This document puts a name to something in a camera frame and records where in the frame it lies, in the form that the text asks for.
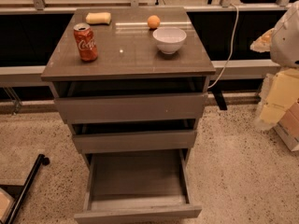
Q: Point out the middle drawer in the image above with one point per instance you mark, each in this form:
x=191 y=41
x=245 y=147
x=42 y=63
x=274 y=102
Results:
x=122 y=142

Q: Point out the white bowl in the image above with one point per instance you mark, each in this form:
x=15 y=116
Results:
x=169 y=39

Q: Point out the top drawer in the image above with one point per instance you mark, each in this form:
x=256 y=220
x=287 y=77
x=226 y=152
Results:
x=131 y=108

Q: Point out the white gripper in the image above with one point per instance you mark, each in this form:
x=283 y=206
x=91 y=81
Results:
x=286 y=44

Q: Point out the orange fruit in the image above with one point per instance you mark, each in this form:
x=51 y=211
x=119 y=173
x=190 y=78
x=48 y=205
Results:
x=153 y=22

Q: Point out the open bottom drawer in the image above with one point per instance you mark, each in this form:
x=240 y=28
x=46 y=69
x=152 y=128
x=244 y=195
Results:
x=137 y=186

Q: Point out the red coke can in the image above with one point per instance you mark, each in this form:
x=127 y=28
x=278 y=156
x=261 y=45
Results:
x=84 y=37

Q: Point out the cardboard box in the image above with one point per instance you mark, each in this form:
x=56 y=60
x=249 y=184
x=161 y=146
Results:
x=288 y=128

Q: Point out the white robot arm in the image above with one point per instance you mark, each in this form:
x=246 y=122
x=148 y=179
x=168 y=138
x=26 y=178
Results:
x=284 y=48

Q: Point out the black metal bar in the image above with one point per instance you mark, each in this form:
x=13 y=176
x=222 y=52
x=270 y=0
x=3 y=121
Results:
x=19 y=192

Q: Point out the yellow sponge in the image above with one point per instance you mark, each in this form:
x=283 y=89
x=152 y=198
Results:
x=98 y=18

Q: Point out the grey drawer cabinet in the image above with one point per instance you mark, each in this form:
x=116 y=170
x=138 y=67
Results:
x=128 y=64

